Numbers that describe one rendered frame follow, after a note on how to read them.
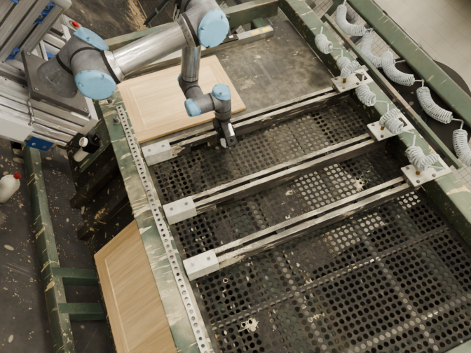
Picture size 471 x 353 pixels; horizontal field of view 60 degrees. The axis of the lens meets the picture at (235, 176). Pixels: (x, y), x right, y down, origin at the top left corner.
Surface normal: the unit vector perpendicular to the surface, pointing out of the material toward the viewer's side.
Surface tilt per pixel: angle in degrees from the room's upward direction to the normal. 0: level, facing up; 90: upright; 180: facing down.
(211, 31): 83
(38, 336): 0
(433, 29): 90
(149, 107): 52
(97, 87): 97
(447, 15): 90
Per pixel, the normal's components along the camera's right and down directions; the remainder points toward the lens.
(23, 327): 0.72, -0.60
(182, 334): -0.01, -0.56
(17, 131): 0.40, 0.77
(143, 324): -0.58, -0.24
